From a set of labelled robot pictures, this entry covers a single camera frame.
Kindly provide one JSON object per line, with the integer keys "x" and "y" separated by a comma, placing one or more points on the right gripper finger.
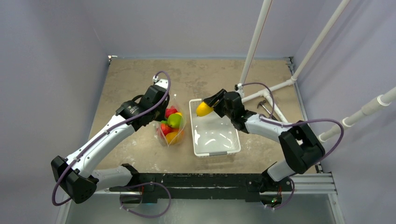
{"x": 218, "y": 109}
{"x": 216, "y": 98}

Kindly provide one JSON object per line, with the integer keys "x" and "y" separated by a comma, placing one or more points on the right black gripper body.
{"x": 219, "y": 103}

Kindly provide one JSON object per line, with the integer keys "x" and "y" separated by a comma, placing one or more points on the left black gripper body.
{"x": 159, "y": 114}

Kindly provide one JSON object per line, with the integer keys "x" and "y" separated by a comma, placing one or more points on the yellow mango toy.
{"x": 203, "y": 109}

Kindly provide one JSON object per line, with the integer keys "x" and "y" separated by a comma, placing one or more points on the red apple toy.
{"x": 170, "y": 111}

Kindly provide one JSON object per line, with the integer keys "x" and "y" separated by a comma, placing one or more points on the red strawberry toy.
{"x": 165, "y": 129}

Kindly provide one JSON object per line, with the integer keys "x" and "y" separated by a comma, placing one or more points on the clear zip top bag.
{"x": 173, "y": 102}

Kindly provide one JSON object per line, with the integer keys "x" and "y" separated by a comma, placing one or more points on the orange-yellow potato toy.
{"x": 173, "y": 138}

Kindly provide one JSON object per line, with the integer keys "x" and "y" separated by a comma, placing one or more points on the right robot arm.
{"x": 300, "y": 146}

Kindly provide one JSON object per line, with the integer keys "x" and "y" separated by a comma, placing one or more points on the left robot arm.
{"x": 77, "y": 175}

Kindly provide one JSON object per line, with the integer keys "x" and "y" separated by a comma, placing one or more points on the white plastic basket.
{"x": 212, "y": 135}

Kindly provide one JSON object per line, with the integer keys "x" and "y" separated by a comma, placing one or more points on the metal clamp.
{"x": 262, "y": 104}

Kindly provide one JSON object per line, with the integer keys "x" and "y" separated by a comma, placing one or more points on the white jointed pipe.
{"x": 378, "y": 103}

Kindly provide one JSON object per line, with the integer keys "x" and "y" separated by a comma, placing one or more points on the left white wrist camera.
{"x": 160, "y": 84}

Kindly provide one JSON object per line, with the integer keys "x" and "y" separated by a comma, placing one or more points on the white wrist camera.
{"x": 239, "y": 89}
{"x": 160, "y": 84}

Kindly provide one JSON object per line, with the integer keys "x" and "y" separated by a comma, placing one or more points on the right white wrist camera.
{"x": 239, "y": 89}

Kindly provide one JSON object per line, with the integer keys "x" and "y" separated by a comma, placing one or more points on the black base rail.
{"x": 247, "y": 187}

